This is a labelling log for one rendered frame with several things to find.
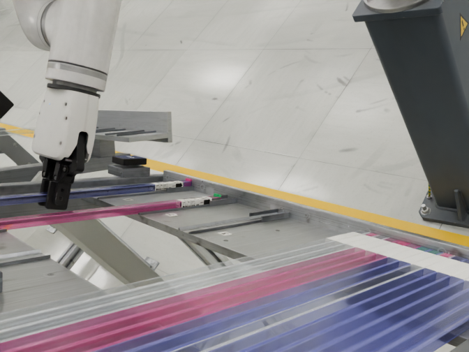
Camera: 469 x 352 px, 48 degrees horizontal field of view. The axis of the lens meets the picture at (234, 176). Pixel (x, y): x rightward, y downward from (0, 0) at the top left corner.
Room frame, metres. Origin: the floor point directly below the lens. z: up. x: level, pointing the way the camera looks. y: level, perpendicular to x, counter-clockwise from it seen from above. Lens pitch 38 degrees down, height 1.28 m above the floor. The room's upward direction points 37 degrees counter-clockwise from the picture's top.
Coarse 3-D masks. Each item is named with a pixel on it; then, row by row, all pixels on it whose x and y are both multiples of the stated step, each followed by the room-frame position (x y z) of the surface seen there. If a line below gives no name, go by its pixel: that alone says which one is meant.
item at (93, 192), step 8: (136, 184) 0.73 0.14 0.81; (144, 184) 0.73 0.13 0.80; (152, 184) 0.73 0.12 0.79; (184, 184) 0.75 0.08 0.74; (72, 192) 0.68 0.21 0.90; (80, 192) 0.69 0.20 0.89; (88, 192) 0.69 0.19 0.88; (96, 192) 0.69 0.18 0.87; (104, 192) 0.70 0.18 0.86; (112, 192) 0.70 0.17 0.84; (120, 192) 0.71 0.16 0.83; (128, 192) 0.71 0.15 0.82; (136, 192) 0.72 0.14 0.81; (0, 200) 0.65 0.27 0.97; (8, 200) 0.65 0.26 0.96; (16, 200) 0.66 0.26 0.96; (24, 200) 0.66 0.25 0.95; (32, 200) 0.66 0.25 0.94; (40, 200) 0.67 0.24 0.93
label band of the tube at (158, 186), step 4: (156, 184) 0.73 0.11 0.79; (160, 184) 0.73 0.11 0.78; (164, 184) 0.74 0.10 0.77; (168, 184) 0.74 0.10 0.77; (172, 184) 0.74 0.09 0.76; (176, 184) 0.74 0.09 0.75; (180, 184) 0.75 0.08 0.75; (156, 188) 0.73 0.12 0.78; (160, 188) 0.73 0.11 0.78; (164, 188) 0.73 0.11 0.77
